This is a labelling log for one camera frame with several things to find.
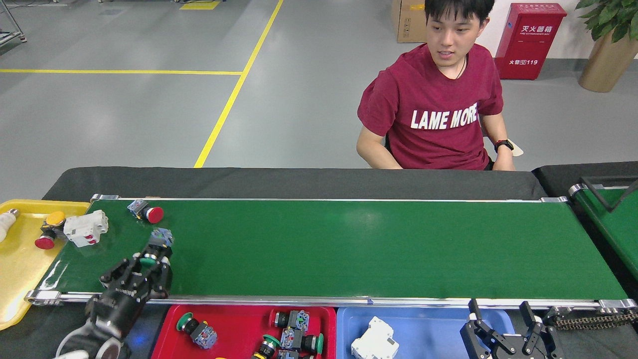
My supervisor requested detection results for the white circuit breaker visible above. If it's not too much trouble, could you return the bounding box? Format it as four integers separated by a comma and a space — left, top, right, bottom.
63, 209, 110, 248
350, 317, 400, 359

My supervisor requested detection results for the black conveyor guide bar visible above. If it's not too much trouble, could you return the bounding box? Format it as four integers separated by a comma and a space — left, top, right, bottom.
581, 176, 638, 212

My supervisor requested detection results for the black selector switch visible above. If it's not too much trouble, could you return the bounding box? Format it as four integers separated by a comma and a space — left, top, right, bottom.
269, 309, 311, 333

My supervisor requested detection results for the red plastic bin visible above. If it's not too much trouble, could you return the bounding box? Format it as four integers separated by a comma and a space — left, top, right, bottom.
151, 304, 337, 359

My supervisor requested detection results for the brown cardboard box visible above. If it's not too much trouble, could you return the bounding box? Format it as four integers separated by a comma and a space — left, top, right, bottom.
391, 0, 429, 43

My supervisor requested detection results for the short green feeder conveyor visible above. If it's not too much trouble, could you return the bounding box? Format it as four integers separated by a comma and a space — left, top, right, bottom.
569, 176, 638, 280

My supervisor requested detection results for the red fire extinguisher cabinet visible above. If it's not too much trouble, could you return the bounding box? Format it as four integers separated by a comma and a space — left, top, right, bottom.
494, 3, 567, 80

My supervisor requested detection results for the blue plastic bin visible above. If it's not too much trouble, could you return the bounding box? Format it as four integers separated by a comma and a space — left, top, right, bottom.
336, 307, 516, 359

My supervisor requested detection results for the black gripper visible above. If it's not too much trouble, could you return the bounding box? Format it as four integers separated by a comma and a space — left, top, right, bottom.
460, 298, 565, 359
87, 255, 174, 340

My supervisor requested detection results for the green conveyor belt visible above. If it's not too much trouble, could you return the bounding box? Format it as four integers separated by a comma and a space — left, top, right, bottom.
25, 193, 638, 312

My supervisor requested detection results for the yellow push button switch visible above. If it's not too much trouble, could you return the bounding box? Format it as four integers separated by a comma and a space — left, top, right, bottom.
42, 211, 67, 236

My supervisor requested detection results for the yellow plastic tray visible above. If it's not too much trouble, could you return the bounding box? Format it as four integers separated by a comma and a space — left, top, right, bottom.
0, 199, 91, 331

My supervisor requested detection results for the potted green plant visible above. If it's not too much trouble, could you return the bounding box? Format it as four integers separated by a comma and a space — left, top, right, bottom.
576, 0, 638, 93

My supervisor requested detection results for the person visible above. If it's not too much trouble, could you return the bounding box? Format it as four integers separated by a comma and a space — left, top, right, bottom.
356, 0, 516, 171

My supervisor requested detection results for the metal shelf rack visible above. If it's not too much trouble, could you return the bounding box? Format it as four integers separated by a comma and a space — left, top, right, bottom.
0, 0, 28, 48

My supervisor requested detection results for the black table cloth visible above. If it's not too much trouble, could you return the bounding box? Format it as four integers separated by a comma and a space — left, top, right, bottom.
531, 161, 638, 359
0, 166, 549, 359

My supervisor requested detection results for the red push button switch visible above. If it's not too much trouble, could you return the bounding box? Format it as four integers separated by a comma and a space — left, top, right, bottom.
127, 198, 164, 224
34, 229, 57, 250

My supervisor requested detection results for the white light bulb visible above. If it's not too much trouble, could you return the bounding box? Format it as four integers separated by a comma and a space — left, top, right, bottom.
0, 208, 19, 243

